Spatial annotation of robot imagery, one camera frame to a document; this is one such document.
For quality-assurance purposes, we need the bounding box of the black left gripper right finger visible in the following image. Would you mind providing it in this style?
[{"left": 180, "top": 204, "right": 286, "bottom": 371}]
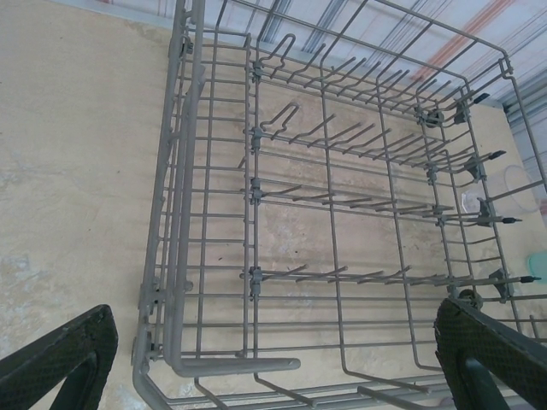
[{"left": 433, "top": 297, "right": 547, "bottom": 410}]

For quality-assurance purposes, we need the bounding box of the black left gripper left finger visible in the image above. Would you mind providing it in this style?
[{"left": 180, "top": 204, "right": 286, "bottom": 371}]
[{"left": 0, "top": 303, "right": 119, "bottom": 410}]

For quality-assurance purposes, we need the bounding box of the teal translucent plastic cup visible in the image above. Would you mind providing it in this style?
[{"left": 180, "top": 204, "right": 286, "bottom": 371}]
[{"left": 525, "top": 252, "right": 547, "bottom": 284}]

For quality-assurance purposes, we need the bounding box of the clear plastic cup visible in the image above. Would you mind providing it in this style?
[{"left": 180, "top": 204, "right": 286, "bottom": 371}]
[{"left": 462, "top": 164, "right": 547, "bottom": 214}]

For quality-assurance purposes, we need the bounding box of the grey wire dish rack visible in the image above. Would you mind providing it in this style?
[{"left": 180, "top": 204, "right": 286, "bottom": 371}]
[{"left": 131, "top": 0, "right": 547, "bottom": 410}]

